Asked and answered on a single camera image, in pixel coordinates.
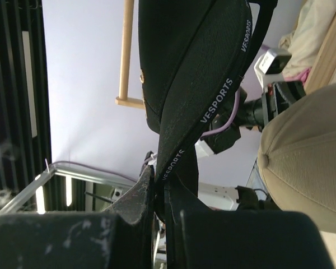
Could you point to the aluminium frame rail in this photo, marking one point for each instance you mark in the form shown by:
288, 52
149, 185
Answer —
68, 169

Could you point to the beige cloth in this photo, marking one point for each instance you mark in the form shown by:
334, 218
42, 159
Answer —
305, 41

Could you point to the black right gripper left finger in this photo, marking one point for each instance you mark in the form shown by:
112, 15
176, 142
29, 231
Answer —
120, 237

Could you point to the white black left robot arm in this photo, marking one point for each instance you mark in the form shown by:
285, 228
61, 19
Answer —
240, 113

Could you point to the wooden clothes rack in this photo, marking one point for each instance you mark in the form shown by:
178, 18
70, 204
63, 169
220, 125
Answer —
123, 99

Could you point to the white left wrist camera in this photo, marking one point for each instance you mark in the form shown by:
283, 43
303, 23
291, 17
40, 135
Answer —
269, 66

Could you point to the black beanie hat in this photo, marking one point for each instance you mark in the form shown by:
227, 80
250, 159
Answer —
193, 56

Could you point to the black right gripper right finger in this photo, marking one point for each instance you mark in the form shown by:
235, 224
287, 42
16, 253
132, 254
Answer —
199, 237

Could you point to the black slatted wall panel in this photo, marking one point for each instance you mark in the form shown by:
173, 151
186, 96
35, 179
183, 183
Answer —
25, 143

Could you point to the pink cloth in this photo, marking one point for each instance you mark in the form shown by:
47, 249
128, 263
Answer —
303, 75

